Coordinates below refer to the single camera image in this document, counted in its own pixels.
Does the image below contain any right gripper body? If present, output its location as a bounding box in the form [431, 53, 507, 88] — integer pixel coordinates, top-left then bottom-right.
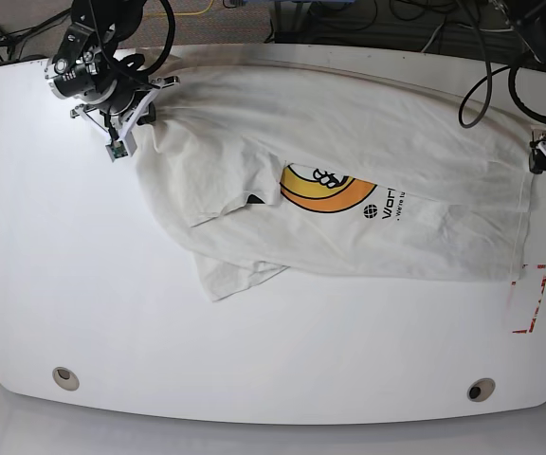
[70, 76, 179, 142]

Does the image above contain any white T-shirt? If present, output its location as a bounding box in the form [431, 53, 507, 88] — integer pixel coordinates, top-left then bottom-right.
[136, 65, 533, 300]

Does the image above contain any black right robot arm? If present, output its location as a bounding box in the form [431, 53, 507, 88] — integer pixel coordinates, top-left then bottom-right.
[45, 1, 178, 148]

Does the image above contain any red tape rectangle marking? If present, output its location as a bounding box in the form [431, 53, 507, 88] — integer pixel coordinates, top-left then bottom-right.
[503, 264, 546, 335]

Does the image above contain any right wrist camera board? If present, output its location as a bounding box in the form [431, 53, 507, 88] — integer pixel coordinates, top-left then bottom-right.
[105, 134, 137, 162]

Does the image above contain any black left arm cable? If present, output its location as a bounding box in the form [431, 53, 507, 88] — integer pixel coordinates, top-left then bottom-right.
[457, 0, 546, 132]

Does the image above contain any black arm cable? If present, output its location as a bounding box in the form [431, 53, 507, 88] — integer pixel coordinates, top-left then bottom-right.
[120, 0, 177, 86]
[457, 0, 546, 132]

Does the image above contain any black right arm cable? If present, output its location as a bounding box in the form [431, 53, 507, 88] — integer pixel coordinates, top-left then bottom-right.
[120, 0, 177, 86]

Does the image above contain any yellow cable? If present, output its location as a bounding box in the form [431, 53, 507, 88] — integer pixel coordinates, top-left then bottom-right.
[144, 0, 215, 20]

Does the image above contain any right table cable grommet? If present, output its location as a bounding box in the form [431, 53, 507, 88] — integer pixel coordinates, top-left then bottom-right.
[467, 378, 496, 403]

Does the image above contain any table cable grommet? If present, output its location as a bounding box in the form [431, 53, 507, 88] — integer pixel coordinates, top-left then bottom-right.
[52, 367, 80, 391]
[467, 378, 496, 403]

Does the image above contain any left table cable grommet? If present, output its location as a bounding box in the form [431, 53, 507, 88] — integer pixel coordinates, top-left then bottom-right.
[52, 367, 80, 391]

